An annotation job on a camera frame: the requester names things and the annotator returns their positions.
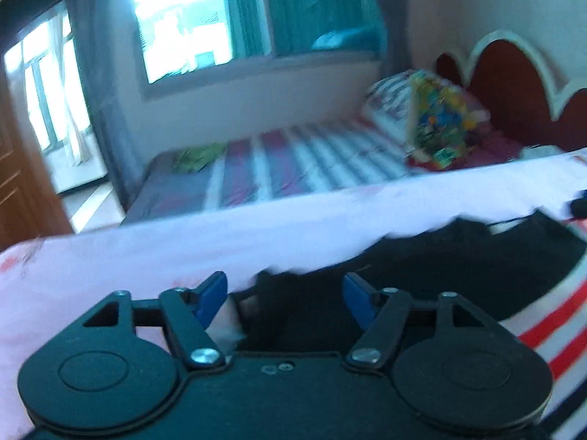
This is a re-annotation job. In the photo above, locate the striped knit children's sweater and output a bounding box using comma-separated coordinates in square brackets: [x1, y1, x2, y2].
[232, 213, 586, 439]

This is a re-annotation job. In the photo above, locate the large bedroom window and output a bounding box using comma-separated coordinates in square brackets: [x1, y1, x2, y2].
[128, 0, 387, 98]

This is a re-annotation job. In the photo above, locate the floral white bed sheet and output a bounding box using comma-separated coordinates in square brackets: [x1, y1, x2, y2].
[1, 150, 586, 439]

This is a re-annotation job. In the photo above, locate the red white scalloped headboard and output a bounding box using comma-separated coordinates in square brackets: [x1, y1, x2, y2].
[435, 30, 586, 152]

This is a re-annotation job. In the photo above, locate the green cloth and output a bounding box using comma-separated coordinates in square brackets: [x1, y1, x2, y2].
[172, 143, 227, 174]

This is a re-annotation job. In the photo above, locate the brown wooden door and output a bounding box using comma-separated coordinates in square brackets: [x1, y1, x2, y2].
[1, 71, 73, 249]

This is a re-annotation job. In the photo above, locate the striped folded pillow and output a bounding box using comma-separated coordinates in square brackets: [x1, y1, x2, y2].
[359, 70, 492, 148]

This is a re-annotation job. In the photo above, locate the balcony window with curtain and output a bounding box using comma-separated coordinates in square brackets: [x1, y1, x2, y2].
[4, 2, 107, 194]

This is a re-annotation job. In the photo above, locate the blue grey right curtain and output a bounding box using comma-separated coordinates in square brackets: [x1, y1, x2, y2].
[377, 0, 412, 76]

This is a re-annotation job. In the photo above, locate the blue grey curtain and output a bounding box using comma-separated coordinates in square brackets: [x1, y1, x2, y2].
[65, 0, 143, 210]
[377, 0, 412, 76]

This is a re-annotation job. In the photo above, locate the blue grey left curtain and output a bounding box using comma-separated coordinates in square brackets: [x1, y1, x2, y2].
[65, 0, 143, 210]

